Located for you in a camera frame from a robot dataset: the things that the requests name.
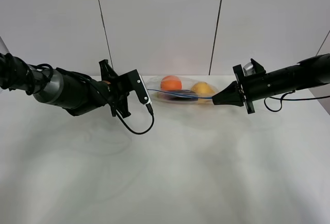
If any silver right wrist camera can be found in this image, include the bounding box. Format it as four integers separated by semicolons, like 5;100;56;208
243;62;255;77

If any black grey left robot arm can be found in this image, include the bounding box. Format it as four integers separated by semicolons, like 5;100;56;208
1;53;148;118

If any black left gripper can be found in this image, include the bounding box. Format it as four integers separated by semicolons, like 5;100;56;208
89;59;139;118

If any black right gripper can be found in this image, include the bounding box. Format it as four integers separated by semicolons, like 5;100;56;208
212;58;267;114

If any yellow pear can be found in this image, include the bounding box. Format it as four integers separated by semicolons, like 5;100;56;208
191;82;215;102

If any clear zip bag blue seal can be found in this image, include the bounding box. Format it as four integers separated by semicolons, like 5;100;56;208
145;75;218;104

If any dark purple eggplant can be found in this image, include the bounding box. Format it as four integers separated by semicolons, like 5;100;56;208
163;90;198;102

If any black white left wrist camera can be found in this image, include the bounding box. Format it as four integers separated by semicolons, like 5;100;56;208
128;70;152;105

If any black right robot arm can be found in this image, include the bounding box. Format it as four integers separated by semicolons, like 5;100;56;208
212;54;329;114

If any black left camera cable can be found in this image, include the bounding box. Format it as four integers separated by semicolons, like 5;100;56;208
113;104;155;135

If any orange fruit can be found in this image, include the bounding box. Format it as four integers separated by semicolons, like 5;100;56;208
160;75;183;91

